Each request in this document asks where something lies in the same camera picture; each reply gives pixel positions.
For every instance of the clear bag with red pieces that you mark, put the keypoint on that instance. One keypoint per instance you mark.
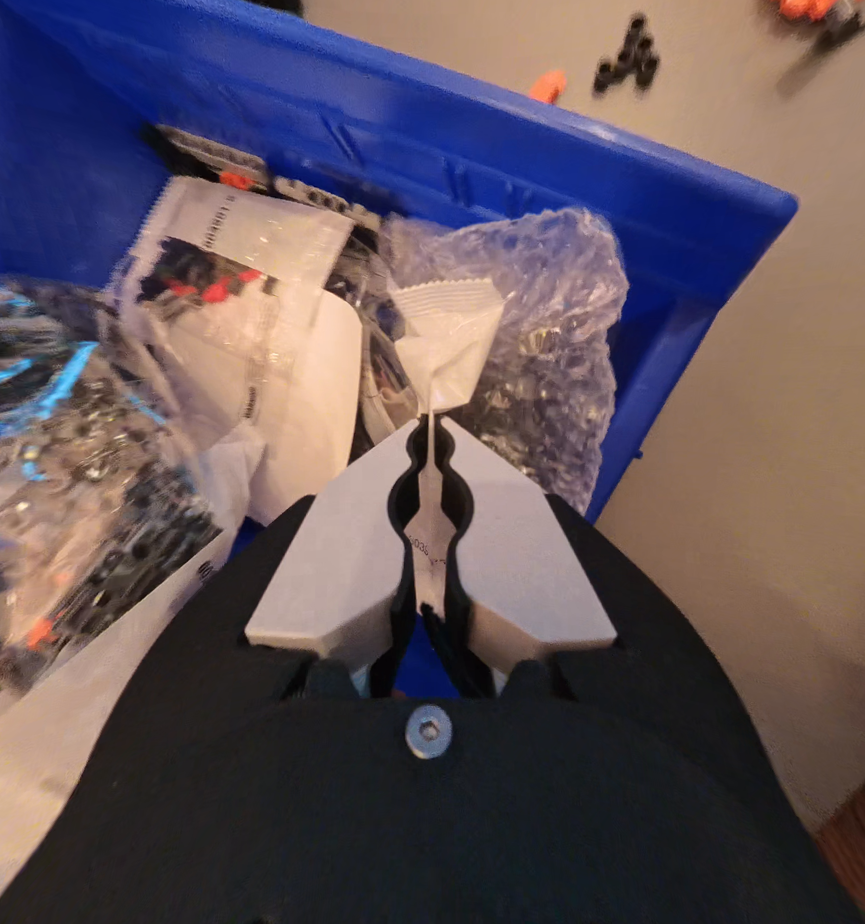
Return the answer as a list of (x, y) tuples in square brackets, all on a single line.
[(259, 224)]

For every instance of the small white plastic bag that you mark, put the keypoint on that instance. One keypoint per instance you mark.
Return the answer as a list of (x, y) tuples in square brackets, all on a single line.
[(447, 339)]

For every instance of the large white plastic bag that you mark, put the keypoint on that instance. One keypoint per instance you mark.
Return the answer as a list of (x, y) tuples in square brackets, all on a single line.
[(310, 411)]

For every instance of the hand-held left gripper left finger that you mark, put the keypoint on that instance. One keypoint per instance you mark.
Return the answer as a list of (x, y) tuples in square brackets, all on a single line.
[(331, 577)]

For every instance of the pile of small building pieces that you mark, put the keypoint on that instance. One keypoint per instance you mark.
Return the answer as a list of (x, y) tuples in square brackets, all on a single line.
[(800, 7)]

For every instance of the clear bag with blue parts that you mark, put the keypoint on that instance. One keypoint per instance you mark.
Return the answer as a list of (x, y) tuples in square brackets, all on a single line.
[(79, 469)]

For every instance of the blue labelled plastic bin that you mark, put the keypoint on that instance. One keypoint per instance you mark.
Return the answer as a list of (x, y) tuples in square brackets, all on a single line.
[(403, 123)]

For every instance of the small black connector piece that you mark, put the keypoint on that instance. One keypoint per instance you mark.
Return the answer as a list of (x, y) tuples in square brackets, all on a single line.
[(631, 58)]

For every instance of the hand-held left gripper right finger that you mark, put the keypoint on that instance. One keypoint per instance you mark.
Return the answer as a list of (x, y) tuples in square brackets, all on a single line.
[(533, 577)]

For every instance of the small orange piece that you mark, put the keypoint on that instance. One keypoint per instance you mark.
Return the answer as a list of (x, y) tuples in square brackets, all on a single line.
[(548, 85)]

